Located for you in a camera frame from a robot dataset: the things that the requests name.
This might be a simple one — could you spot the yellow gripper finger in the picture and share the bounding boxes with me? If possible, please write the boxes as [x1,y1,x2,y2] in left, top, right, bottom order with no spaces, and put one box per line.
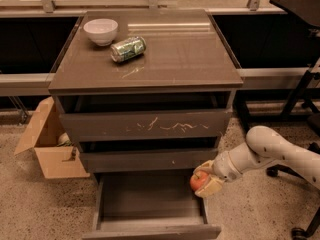
[193,160,214,174]
[195,175,224,198]

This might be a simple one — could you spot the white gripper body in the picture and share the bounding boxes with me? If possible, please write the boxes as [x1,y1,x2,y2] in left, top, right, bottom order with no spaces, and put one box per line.
[213,151,242,182]

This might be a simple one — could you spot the red apple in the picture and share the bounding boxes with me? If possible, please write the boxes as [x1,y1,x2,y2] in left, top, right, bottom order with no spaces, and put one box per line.
[189,171,209,191]

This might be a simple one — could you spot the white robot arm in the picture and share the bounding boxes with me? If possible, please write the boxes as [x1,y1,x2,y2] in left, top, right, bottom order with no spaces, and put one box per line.
[194,126,320,198]

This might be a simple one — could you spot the top drawer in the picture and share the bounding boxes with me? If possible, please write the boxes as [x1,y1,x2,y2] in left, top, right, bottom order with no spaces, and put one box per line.
[56,91,232,142]

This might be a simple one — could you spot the middle drawer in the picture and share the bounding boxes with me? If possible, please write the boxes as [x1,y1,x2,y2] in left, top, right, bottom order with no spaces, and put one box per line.
[80,137,219,173]

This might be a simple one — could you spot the open bottom drawer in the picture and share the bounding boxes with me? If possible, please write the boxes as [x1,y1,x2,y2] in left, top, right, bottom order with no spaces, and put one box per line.
[82,169,221,240]

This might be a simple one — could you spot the grey drawer cabinet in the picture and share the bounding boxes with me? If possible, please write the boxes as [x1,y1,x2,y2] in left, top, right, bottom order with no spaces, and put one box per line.
[48,9,244,240]

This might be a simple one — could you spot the black office chair base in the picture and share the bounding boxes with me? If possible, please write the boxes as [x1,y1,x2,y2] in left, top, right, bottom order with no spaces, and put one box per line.
[266,142,320,240]

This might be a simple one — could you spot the green soda can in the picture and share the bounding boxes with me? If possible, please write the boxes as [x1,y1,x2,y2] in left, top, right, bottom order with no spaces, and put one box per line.
[111,36,146,63]

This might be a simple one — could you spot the round object in box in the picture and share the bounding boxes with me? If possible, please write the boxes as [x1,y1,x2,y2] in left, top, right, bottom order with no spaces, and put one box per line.
[57,133,72,146]

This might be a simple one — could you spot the open cardboard box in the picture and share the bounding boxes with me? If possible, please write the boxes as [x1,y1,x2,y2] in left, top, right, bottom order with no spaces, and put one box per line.
[14,97,90,179]

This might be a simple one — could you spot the white ceramic bowl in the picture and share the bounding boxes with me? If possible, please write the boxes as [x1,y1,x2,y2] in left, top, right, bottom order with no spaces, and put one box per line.
[83,18,118,46]

